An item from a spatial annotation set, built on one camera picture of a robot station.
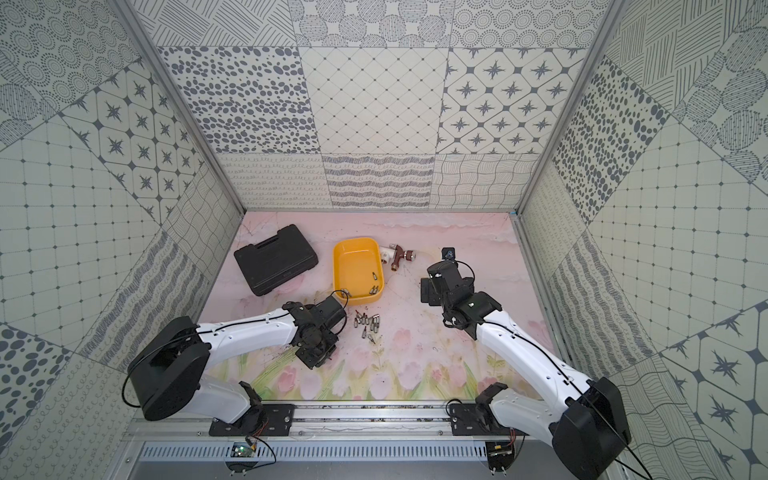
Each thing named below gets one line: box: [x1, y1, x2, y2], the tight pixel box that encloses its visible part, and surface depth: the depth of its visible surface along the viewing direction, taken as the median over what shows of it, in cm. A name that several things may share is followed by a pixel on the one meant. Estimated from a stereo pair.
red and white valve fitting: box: [380, 243, 416, 271], surface depth 106 cm
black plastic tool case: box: [234, 224, 319, 296], surface depth 103 cm
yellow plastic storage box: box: [332, 237, 385, 306], surface depth 104 cm
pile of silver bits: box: [353, 309, 380, 345], surface depth 92 cm
